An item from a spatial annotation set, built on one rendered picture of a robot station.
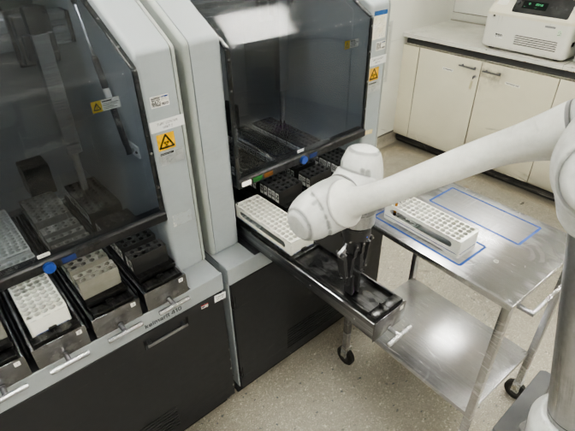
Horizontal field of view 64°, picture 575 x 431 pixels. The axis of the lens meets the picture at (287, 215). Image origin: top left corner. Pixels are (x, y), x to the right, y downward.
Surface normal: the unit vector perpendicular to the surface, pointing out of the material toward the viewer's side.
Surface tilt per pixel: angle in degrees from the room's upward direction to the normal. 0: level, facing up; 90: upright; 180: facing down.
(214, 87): 90
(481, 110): 90
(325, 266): 0
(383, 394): 0
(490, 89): 90
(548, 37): 90
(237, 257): 0
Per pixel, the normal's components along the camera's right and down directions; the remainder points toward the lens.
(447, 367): -0.01, -0.83
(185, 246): 0.65, 0.42
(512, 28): -0.78, 0.36
